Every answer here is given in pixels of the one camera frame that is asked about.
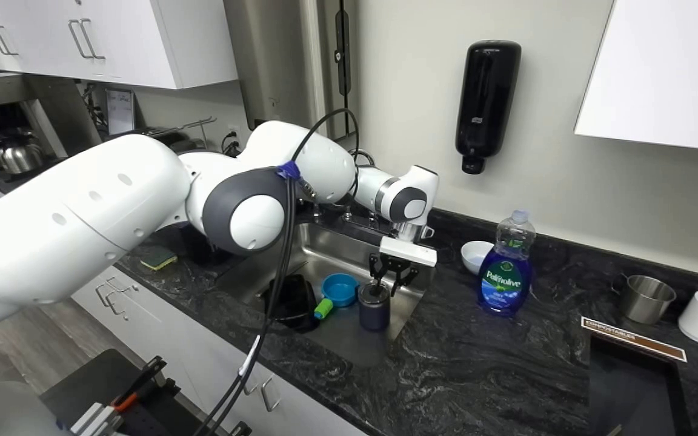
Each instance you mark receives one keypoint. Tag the navy blue cup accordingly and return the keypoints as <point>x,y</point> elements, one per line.
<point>375,315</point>

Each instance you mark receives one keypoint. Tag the black and red tool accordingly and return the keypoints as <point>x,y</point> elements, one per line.
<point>144,383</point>

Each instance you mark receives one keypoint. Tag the steel kettle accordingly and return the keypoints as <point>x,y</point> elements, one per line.
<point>16,158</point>

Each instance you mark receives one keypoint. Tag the small blue bowl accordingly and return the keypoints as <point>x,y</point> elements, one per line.
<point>341,289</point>

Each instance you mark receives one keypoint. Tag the blue dish soap bottle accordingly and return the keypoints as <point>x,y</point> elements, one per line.
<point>508,274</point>

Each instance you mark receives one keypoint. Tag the stainless steel sink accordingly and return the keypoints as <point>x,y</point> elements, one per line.
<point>332,245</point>

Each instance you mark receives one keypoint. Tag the small white bowl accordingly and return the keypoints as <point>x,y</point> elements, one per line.
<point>476,259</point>

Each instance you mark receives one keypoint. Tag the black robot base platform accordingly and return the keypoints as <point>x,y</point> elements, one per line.
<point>84,378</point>

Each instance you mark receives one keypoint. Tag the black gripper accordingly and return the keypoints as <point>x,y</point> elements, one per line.
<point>393,271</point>

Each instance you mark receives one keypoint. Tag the white base cabinets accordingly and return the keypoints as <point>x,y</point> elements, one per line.
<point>171,347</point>

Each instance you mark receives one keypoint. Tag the steel paper towel dispenser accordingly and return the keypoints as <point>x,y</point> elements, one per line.
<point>276,56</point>

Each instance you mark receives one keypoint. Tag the black wall soap dispenser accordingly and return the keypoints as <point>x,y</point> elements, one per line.
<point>485,99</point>

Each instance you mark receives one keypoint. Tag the black rectangular counter mat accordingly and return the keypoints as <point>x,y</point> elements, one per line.
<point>635,397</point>

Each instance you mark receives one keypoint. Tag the aluminium bracket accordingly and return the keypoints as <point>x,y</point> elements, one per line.
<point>90,418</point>

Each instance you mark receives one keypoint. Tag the black plastic container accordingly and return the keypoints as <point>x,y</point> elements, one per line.
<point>293,303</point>

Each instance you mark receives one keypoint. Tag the small steel cup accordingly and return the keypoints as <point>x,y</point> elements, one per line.
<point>646,298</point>

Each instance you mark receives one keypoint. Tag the green plastic utensil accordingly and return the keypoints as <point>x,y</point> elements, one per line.
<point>322,309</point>

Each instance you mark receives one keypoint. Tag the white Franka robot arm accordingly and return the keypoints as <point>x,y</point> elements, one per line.
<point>84,209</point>

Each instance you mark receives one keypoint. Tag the green and yellow sponge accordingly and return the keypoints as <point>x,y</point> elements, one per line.
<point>159,259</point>

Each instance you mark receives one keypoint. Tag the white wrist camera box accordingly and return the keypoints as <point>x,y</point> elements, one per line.
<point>407,251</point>

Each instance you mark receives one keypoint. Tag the white label strip red border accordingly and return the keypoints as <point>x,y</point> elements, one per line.
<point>631,341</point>

